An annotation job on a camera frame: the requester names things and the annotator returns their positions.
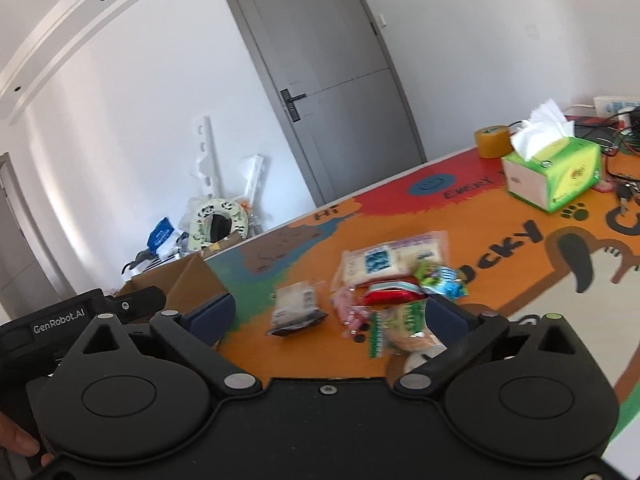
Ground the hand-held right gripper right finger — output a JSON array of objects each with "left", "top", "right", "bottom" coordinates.
[{"left": 392, "top": 293, "right": 594, "bottom": 402}]

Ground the brown cardboard box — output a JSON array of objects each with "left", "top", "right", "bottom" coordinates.
[{"left": 115, "top": 251, "right": 237, "bottom": 350}]

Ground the large white cracker packet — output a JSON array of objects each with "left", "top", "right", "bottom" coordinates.
[{"left": 341, "top": 231, "right": 447, "bottom": 289}]

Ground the panda print toilet seat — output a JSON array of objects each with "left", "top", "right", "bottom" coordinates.
[{"left": 186, "top": 197, "right": 251, "bottom": 251}]

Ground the colourful cat print table mat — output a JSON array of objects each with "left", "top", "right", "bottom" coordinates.
[{"left": 205, "top": 144, "right": 640, "bottom": 461}]

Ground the short white board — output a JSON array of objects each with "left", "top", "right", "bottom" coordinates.
[{"left": 238, "top": 154, "right": 266, "bottom": 212}]

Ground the blue plastic bag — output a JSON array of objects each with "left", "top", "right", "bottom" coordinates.
[{"left": 147, "top": 217, "right": 177, "bottom": 249}]

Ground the black door handle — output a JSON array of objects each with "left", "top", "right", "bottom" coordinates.
[{"left": 279, "top": 88, "right": 307, "bottom": 122}]

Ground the white board with round holes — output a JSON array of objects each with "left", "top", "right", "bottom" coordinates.
[{"left": 190, "top": 116, "right": 221, "bottom": 196}]

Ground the green tissue box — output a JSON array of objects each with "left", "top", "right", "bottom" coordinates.
[{"left": 501, "top": 99, "right": 602, "bottom": 212}]

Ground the clear pink candy packet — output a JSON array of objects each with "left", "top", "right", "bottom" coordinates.
[{"left": 331, "top": 287, "right": 372, "bottom": 334}]

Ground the black shoe rack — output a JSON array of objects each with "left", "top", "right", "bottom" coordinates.
[{"left": 121, "top": 252, "right": 162, "bottom": 277}]

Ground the red snack packet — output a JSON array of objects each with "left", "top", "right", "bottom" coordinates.
[{"left": 361, "top": 280, "right": 425, "bottom": 307}]

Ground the person's left hand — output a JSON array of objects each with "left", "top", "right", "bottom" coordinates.
[{"left": 0, "top": 411, "right": 54, "bottom": 469}]

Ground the yellow tape roll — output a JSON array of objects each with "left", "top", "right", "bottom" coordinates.
[{"left": 474, "top": 125, "right": 512, "bottom": 160}]

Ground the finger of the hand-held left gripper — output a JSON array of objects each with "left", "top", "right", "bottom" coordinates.
[{"left": 102, "top": 285, "right": 167, "bottom": 322}]

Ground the red black pad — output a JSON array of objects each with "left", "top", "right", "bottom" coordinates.
[{"left": 567, "top": 115, "right": 640, "bottom": 144}]

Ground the grey white snack packet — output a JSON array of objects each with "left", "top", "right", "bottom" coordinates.
[{"left": 266, "top": 281, "right": 329, "bottom": 337}]

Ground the clear bread packet green stripe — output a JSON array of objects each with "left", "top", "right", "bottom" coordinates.
[{"left": 369, "top": 301, "right": 448, "bottom": 361}]

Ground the black cable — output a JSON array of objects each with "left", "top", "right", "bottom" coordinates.
[{"left": 599, "top": 110, "right": 640, "bottom": 182}]

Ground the bunch of keys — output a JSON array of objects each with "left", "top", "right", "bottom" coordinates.
[{"left": 595, "top": 177, "right": 640, "bottom": 207}]

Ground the grey wardrobe door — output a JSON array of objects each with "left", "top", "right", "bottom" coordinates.
[{"left": 0, "top": 152, "right": 59, "bottom": 312}]

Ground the white power strip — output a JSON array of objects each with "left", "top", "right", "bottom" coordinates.
[{"left": 593, "top": 95, "right": 640, "bottom": 116}]

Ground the blue green snack packet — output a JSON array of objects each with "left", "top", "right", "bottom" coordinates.
[{"left": 414, "top": 259, "right": 467, "bottom": 302}]

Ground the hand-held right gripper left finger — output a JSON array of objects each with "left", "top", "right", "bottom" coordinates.
[{"left": 70, "top": 292, "right": 264, "bottom": 402}]

